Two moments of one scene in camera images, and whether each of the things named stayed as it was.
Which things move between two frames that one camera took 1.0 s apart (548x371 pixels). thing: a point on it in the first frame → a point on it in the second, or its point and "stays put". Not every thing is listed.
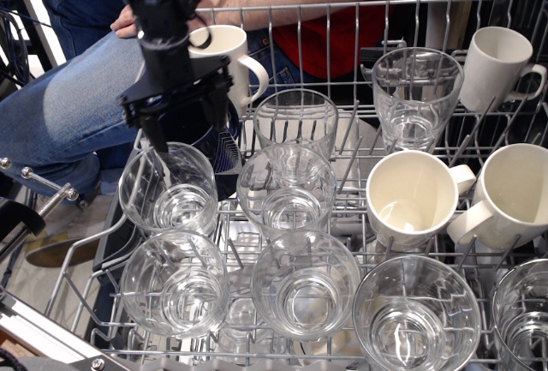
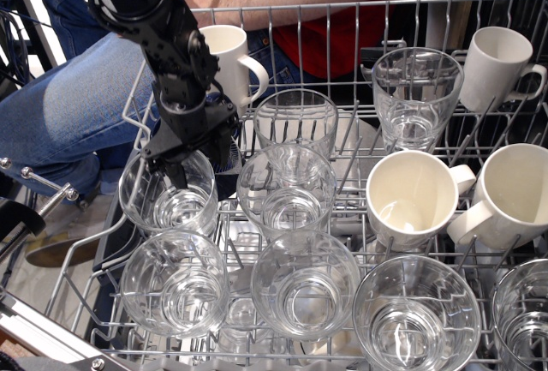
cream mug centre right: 412,195 stays put
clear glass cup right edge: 520,315 stays put
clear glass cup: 171,190 stays put
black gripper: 171,80 → 189,122
